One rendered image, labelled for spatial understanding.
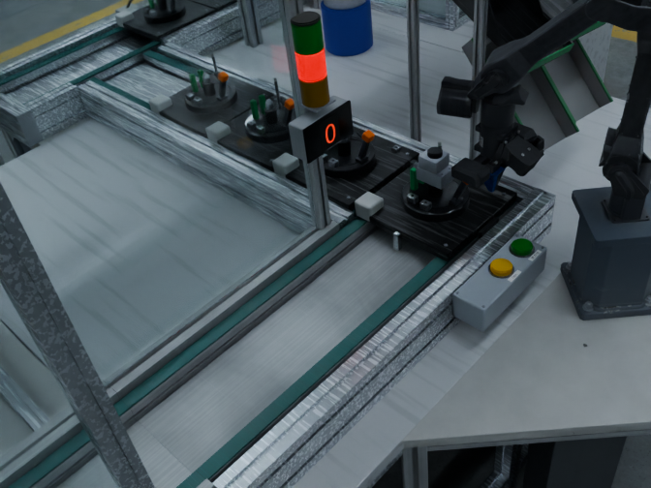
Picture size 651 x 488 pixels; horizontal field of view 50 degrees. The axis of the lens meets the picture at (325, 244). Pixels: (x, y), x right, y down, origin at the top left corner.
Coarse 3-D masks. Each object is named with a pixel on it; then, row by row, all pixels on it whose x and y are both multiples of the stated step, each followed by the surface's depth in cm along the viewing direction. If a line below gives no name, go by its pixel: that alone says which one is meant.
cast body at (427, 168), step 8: (424, 152) 140; (432, 152) 138; (440, 152) 138; (424, 160) 139; (432, 160) 138; (440, 160) 138; (448, 160) 140; (424, 168) 140; (432, 168) 139; (440, 168) 139; (448, 168) 140; (424, 176) 142; (432, 176) 140; (440, 176) 139; (448, 176) 140; (432, 184) 141; (440, 184) 140
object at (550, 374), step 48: (528, 336) 131; (576, 336) 130; (624, 336) 129; (480, 384) 124; (528, 384) 123; (576, 384) 122; (624, 384) 121; (432, 432) 118; (480, 432) 117; (528, 432) 117; (576, 432) 118
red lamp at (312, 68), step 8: (296, 56) 118; (304, 56) 117; (312, 56) 117; (320, 56) 118; (296, 64) 120; (304, 64) 118; (312, 64) 118; (320, 64) 118; (304, 72) 119; (312, 72) 119; (320, 72) 119; (304, 80) 120; (312, 80) 120
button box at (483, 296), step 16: (512, 240) 137; (496, 256) 134; (512, 256) 133; (528, 256) 133; (544, 256) 135; (480, 272) 131; (512, 272) 130; (528, 272) 132; (464, 288) 128; (480, 288) 128; (496, 288) 128; (512, 288) 130; (464, 304) 127; (480, 304) 125; (496, 304) 127; (464, 320) 130; (480, 320) 126
